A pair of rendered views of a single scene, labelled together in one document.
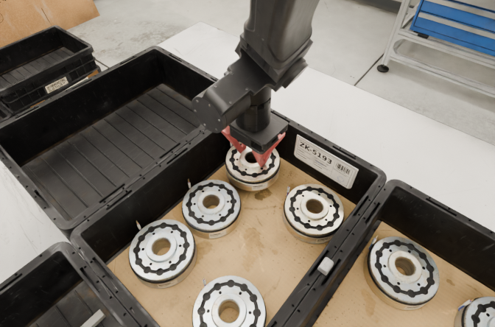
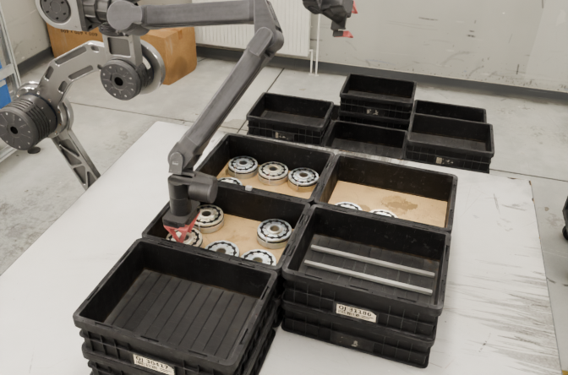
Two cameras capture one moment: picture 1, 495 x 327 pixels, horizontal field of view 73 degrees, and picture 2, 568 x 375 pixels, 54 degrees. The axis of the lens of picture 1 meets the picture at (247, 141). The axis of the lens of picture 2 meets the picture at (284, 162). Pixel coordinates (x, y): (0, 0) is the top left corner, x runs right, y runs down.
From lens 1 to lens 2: 145 cm
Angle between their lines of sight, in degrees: 80
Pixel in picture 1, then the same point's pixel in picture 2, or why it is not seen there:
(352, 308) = not seen: hidden behind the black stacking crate
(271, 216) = (213, 236)
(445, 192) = (144, 202)
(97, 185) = (226, 326)
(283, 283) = (248, 225)
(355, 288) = not seen: hidden behind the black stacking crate
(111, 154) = (193, 334)
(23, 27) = not seen: outside the picture
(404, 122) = (75, 220)
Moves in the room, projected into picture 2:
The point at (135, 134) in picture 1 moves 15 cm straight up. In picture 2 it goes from (166, 330) to (159, 285)
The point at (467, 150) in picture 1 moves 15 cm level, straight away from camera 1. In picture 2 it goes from (102, 192) to (69, 183)
